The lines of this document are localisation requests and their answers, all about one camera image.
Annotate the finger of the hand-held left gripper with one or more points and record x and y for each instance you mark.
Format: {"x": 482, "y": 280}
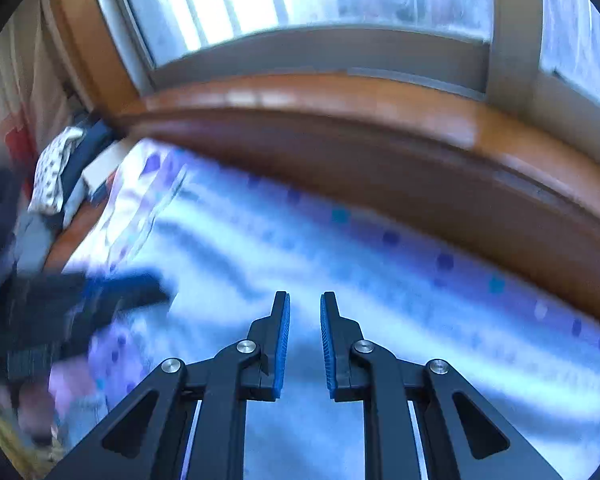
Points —
{"x": 130, "y": 290}

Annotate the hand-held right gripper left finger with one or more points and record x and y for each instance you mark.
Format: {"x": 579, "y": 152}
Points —
{"x": 281, "y": 350}

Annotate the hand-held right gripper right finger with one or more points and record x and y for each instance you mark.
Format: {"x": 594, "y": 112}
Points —
{"x": 327, "y": 350}

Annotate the light blue jeans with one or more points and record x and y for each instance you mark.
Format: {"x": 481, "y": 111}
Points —
{"x": 305, "y": 260}

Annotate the person's left forearm yellow sleeve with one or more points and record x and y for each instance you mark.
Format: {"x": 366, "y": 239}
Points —
{"x": 10, "y": 435}

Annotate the pile of clothes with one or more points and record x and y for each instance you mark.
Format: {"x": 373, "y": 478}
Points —
{"x": 55, "y": 170}

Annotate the person's left hand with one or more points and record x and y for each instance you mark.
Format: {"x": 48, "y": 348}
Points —
{"x": 35, "y": 405}

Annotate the purple dotted bed sheet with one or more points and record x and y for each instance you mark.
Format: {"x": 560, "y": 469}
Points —
{"x": 145, "y": 185}

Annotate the red wall paper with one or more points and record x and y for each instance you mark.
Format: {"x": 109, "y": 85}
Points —
{"x": 17, "y": 142}

